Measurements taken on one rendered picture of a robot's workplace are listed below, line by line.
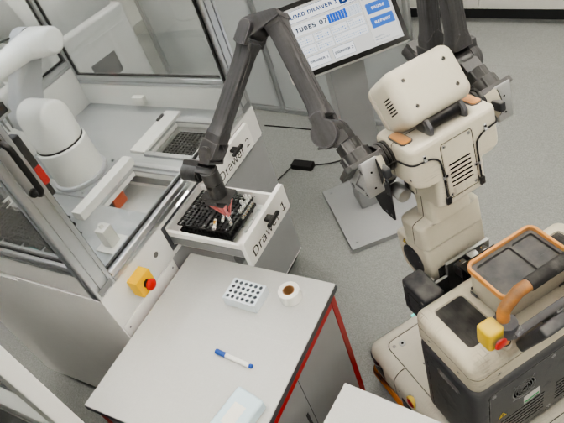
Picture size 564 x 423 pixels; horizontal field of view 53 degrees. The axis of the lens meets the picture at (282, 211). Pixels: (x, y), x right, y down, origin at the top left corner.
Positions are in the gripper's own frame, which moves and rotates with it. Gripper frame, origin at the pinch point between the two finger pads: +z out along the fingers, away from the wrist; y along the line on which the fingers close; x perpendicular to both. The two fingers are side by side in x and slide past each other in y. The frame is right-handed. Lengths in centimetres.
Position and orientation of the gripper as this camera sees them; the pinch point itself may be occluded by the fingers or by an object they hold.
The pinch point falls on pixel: (227, 213)
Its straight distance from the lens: 186.7
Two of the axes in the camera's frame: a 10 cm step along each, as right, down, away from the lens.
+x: -4.4, 7.1, -5.5
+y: -8.7, -1.8, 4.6
